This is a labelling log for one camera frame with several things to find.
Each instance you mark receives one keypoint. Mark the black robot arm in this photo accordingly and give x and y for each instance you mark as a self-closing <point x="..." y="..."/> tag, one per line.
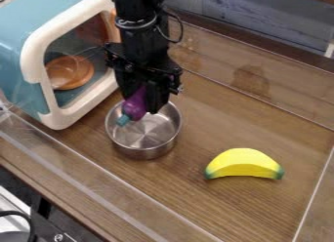
<point x="142" y="22"/>

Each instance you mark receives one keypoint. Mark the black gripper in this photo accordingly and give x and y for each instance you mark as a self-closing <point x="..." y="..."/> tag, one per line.
<point x="133" y="73"/>

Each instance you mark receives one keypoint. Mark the blue toy microwave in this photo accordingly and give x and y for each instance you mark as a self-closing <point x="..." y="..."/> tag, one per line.
<point x="39" y="31"/>

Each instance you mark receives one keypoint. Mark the purple toy eggplant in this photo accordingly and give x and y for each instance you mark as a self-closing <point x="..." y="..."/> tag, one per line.
<point x="133" y="108"/>

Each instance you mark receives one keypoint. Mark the yellow toy banana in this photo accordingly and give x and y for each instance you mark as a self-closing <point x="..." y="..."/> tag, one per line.
<point x="244" y="162"/>

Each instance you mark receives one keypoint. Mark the orange plate inside microwave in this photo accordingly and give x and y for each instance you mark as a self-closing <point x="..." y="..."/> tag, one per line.
<point x="69" y="72"/>

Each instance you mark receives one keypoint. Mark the silver pot with handle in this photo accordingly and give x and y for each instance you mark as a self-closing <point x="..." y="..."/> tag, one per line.
<point x="146" y="139"/>

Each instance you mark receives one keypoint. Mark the black device bottom left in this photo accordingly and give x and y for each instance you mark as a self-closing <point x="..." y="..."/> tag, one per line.
<point x="46" y="229"/>

